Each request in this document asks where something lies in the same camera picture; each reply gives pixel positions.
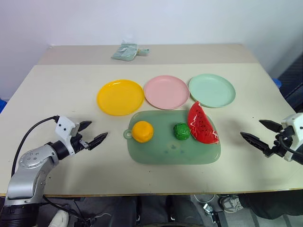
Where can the yellow plastic plate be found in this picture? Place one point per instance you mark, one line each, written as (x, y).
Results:
(120, 97)

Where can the green toy vegetable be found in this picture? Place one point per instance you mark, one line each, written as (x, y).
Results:
(181, 131)

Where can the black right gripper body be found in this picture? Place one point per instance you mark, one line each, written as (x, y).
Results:
(281, 147)

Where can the orange toy fruit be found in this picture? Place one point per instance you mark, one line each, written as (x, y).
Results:
(142, 131)

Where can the white shoe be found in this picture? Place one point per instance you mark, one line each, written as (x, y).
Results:
(58, 218)

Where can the metal caster wheel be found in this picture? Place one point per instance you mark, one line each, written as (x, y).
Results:
(209, 209)

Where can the blue bin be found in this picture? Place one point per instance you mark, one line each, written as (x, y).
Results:
(2, 105)

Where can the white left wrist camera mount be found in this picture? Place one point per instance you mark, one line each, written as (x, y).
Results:
(64, 125)

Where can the small wrapped green item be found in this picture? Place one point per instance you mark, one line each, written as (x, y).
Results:
(144, 52)

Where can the grey sneaker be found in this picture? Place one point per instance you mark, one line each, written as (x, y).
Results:
(230, 203)

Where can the dark bag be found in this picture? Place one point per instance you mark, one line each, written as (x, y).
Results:
(272, 203)

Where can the blue container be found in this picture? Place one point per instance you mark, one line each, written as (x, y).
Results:
(277, 82)

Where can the black ribbed case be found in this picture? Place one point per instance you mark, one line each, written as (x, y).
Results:
(292, 82)

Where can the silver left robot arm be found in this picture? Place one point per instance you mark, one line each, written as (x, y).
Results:
(28, 160)

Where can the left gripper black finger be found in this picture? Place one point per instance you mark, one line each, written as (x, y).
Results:
(84, 125)
(98, 140)

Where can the mint green plastic plate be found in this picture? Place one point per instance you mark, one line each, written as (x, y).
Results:
(211, 89)

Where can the pink plastic plate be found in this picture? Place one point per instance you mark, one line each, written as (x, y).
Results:
(166, 92)

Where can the red toy watermelon slice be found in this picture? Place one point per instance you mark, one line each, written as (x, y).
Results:
(201, 125)

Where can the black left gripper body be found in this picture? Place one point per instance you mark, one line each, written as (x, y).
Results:
(80, 143)

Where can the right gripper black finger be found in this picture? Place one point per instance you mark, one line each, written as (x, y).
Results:
(255, 140)
(272, 125)

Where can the green cutting board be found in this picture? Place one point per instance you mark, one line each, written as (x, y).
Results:
(165, 151)

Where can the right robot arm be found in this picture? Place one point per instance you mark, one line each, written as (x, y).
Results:
(300, 159)

